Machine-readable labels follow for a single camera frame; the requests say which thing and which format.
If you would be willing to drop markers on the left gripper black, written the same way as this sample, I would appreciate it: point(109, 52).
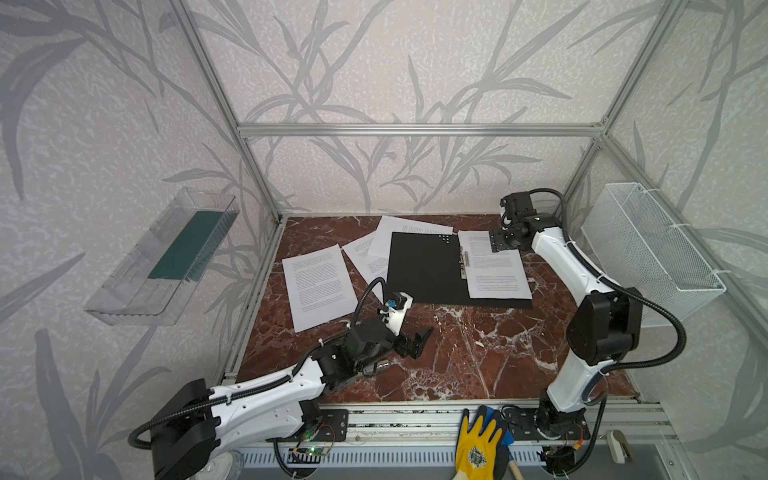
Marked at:
point(402, 343)

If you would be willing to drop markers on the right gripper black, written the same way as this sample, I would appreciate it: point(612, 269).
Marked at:
point(504, 239)

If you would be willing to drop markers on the blue folder black inside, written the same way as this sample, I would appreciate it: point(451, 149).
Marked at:
point(428, 267)

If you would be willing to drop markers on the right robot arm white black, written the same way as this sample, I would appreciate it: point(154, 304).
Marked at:
point(607, 322)

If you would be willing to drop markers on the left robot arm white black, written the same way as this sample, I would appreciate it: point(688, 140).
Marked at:
point(200, 423)

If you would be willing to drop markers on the paper sheet back top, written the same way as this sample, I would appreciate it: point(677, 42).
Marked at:
point(388, 225)

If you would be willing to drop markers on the yellow blue work glove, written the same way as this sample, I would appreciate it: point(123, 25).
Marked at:
point(482, 446)

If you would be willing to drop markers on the green circuit board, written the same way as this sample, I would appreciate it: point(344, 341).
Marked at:
point(310, 453)

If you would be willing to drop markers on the white tape roll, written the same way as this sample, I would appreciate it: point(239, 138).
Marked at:
point(227, 466)

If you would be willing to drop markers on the small beige device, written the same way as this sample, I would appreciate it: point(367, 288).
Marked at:
point(619, 447)

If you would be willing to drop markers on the clear plastic tray green base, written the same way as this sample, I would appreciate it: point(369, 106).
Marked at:
point(155, 281)

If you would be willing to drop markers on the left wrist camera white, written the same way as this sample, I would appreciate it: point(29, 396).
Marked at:
point(395, 311)

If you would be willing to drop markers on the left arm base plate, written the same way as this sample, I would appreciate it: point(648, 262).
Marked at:
point(330, 425)

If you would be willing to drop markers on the white wire mesh basket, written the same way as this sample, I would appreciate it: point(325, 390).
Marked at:
point(637, 244)

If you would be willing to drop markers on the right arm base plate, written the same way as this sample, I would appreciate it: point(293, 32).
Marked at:
point(522, 423)

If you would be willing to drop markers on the aluminium frame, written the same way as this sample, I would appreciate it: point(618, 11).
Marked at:
point(689, 121)

